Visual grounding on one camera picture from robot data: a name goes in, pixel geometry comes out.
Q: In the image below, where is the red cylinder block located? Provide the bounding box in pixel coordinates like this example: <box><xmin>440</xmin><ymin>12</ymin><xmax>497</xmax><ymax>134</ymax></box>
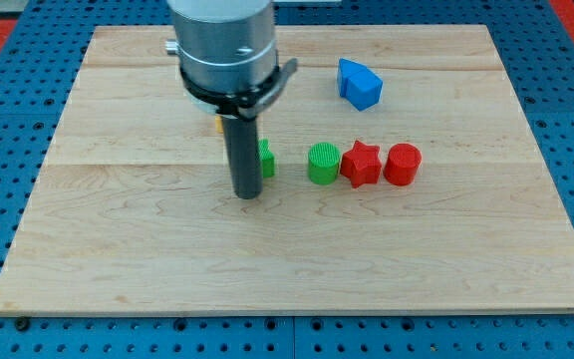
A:
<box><xmin>384</xmin><ymin>143</ymin><xmax>422</xmax><ymax>186</ymax></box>

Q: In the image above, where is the red star block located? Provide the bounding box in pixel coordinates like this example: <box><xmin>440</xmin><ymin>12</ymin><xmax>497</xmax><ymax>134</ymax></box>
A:
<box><xmin>340</xmin><ymin>140</ymin><xmax>382</xmax><ymax>188</ymax></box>

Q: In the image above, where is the black clamp ring with lever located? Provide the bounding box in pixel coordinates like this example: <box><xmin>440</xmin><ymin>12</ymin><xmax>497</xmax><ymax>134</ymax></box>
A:
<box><xmin>178</xmin><ymin>57</ymin><xmax>299</xmax><ymax>122</ymax></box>

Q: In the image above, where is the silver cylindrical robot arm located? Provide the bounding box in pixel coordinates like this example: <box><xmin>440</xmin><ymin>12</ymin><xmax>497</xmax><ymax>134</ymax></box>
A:
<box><xmin>167</xmin><ymin>0</ymin><xmax>278</xmax><ymax>199</ymax></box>

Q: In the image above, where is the light wooden board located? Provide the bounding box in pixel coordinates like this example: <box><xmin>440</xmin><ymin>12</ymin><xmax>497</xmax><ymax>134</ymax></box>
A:
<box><xmin>0</xmin><ymin>25</ymin><xmax>574</xmax><ymax>317</ymax></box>

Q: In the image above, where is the yellow block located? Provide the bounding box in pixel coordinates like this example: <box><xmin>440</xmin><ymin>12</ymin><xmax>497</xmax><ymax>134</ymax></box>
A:
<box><xmin>214</xmin><ymin>116</ymin><xmax>224</xmax><ymax>134</ymax></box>

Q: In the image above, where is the blue pentagon block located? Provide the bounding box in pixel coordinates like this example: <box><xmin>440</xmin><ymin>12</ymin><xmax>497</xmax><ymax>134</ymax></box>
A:
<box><xmin>337</xmin><ymin>58</ymin><xmax>367</xmax><ymax>98</ymax></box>

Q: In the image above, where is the green star block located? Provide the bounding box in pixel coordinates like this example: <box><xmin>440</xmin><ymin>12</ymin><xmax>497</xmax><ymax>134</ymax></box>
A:
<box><xmin>258</xmin><ymin>139</ymin><xmax>276</xmax><ymax>179</ymax></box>

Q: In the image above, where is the blue cube block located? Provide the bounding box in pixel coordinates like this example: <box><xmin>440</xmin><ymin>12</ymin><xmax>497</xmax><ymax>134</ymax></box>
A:
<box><xmin>345</xmin><ymin>70</ymin><xmax>383</xmax><ymax>111</ymax></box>

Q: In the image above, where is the green cylinder block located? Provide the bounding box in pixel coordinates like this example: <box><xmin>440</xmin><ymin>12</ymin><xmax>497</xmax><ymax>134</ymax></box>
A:
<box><xmin>308</xmin><ymin>142</ymin><xmax>341</xmax><ymax>185</ymax></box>

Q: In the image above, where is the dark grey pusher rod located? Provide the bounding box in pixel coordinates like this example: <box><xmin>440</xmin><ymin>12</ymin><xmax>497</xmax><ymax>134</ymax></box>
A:
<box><xmin>222</xmin><ymin>117</ymin><xmax>263</xmax><ymax>199</ymax></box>

